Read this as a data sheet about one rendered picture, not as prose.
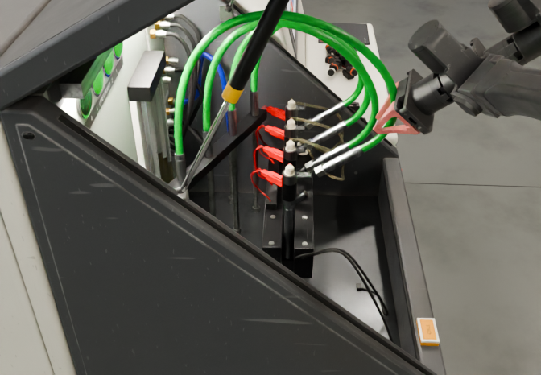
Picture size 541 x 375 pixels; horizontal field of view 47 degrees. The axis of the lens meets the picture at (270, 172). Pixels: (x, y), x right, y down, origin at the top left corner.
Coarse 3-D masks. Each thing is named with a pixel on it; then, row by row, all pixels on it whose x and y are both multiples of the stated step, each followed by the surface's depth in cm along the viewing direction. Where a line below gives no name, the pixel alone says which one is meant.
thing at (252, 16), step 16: (240, 16) 96; (256, 16) 96; (288, 16) 95; (304, 16) 96; (336, 32) 97; (368, 48) 98; (192, 64) 101; (384, 80) 102; (176, 96) 105; (176, 112) 106; (176, 128) 108; (176, 144) 110; (368, 144) 109
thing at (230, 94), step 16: (272, 0) 61; (288, 0) 61; (272, 16) 62; (256, 32) 63; (272, 32) 63; (256, 48) 64; (240, 64) 65; (240, 80) 66; (224, 96) 68; (224, 112) 70; (208, 144) 73; (192, 176) 76
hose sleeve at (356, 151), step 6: (348, 150) 111; (354, 150) 110; (360, 150) 109; (342, 156) 111; (348, 156) 110; (354, 156) 110; (330, 162) 112; (336, 162) 111; (342, 162) 111; (348, 162) 111; (324, 168) 112; (330, 168) 112; (336, 168) 112
